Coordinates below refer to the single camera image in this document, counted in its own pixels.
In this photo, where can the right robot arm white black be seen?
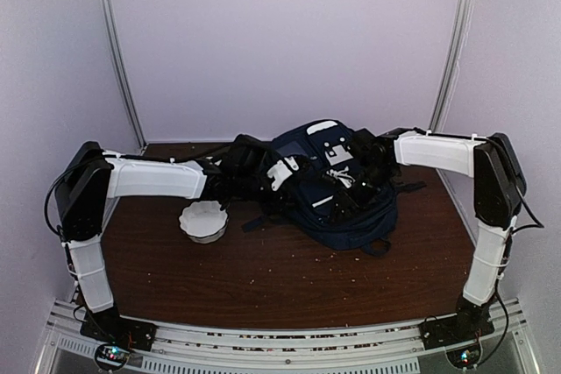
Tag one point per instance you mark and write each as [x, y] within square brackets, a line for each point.
[499, 189]

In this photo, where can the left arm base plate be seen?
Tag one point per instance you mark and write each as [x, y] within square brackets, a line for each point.
[120, 332]

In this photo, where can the left circuit board with leds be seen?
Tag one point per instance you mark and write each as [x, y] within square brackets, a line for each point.
[110, 357]

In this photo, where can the aluminium frame post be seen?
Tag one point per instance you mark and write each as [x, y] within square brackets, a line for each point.
[123, 85]
[459, 34]

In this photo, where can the front aluminium rail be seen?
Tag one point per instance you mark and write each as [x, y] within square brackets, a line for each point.
[397, 347]

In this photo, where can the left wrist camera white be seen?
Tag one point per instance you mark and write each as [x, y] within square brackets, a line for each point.
[281, 171]

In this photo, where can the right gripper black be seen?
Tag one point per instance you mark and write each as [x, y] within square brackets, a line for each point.
[344, 198]

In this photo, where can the right circuit board with leds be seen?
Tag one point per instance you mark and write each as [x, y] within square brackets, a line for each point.
[465, 357]

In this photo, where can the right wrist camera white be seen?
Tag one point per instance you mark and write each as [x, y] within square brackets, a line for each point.
[343, 176]

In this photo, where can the circuit board with leds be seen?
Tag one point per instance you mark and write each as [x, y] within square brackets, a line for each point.
[465, 357]
[110, 357]

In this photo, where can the right aluminium frame post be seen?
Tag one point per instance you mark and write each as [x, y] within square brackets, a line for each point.
[459, 34]

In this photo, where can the left aluminium frame post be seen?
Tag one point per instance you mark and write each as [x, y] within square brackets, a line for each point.
[123, 85]

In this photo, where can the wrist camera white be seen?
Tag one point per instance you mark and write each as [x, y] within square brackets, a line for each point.
[281, 171]
[343, 176]

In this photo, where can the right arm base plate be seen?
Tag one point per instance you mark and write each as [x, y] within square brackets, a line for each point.
[449, 330]

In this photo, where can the navy blue student backpack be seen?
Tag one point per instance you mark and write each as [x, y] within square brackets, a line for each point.
[317, 148]

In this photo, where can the white scalloped ceramic bowl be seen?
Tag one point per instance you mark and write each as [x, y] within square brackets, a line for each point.
[204, 222]

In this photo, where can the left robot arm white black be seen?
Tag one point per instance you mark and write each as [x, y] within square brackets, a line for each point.
[245, 168]

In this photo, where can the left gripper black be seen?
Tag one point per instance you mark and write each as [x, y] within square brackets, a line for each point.
[276, 205]

